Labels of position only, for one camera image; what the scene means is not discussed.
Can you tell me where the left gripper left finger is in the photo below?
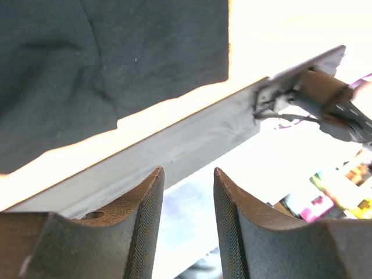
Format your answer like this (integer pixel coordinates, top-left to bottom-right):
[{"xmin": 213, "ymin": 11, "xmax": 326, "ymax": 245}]
[{"xmin": 1, "ymin": 167, "xmax": 164, "ymax": 278}]

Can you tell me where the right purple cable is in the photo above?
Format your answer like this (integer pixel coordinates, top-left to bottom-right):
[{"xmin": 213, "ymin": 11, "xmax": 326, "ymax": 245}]
[{"xmin": 276, "ymin": 72, "xmax": 372, "ymax": 130}]

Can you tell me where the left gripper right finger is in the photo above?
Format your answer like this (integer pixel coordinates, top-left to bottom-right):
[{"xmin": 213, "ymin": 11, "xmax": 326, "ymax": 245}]
[{"xmin": 213, "ymin": 168, "xmax": 371, "ymax": 279}]

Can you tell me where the colourful background clutter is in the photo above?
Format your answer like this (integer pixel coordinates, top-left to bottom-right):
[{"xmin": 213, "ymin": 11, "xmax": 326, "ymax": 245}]
[{"xmin": 273, "ymin": 149, "xmax": 371, "ymax": 223}]

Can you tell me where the black t shirt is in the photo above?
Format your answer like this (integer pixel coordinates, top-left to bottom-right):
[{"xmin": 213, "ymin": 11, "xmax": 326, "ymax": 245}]
[{"xmin": 1, "ymin": 1, "xmax": 228, "ymax": 174}]

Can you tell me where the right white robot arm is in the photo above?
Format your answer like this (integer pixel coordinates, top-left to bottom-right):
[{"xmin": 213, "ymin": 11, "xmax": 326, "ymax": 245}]
[{"xmin": 254, "ymin": 67, "xmax": 371, "ymax": 148}]

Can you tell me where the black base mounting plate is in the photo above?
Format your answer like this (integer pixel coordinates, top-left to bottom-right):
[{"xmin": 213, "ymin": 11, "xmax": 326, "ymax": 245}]
[{"xmin": 9, "ymin": 45, "xmax": 346, "ymax": 218}]

